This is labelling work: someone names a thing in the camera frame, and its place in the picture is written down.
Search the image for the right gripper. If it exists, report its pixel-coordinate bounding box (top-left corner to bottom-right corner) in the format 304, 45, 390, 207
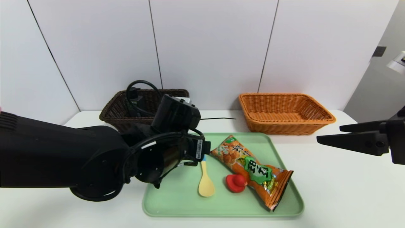
316, 106, 405, 165

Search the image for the red rubber duck toy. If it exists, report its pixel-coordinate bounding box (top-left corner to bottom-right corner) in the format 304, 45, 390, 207
225, 174, 248, 193

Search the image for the yellow spoon with blue handle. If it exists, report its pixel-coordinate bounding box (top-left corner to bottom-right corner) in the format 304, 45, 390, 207
198, 155, 215, 197

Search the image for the orange wicker basket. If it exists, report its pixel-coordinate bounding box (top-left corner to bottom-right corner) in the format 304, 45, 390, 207
239, 93, 336, 136

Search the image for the dark brown wicker basket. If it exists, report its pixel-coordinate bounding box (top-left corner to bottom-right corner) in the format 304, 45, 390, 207
99, 89, 190, 133

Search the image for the orange snack bag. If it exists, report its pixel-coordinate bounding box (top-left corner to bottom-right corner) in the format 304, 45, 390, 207
210, 135, 294, 211

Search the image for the light green plastic tray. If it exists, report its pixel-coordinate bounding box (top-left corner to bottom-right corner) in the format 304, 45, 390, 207
142, 132, 304, 218

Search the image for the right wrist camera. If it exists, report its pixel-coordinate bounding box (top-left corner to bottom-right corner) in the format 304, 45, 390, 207
386, 51, 405, 75

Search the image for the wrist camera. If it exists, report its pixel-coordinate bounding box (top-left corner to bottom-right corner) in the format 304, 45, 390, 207
386, 51, 405, 75
152, 94, 202, 134

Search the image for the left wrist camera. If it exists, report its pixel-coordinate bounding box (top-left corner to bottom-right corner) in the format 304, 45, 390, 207
152, 94, 202, 134

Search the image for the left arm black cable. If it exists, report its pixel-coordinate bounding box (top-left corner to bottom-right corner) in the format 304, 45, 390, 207
126, 80, 162, 118

